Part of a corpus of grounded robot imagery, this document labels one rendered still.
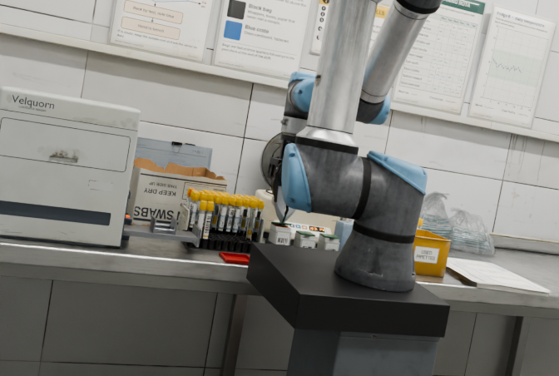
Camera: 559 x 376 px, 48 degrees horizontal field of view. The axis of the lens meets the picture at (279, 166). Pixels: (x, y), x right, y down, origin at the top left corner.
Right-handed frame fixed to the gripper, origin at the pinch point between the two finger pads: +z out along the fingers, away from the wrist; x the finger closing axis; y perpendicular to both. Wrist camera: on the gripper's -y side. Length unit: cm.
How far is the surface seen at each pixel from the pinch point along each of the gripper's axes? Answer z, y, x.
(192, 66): -35, 53, 17
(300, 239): 4.5, -1.2, -4.8
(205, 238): 7.3, 1.9, 18.2
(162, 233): 5.8, -4.9, 29.8
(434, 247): 2.2, -5.5, -40.6
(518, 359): 51, 46, -127
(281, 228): 2.5, -0.7, 0.5
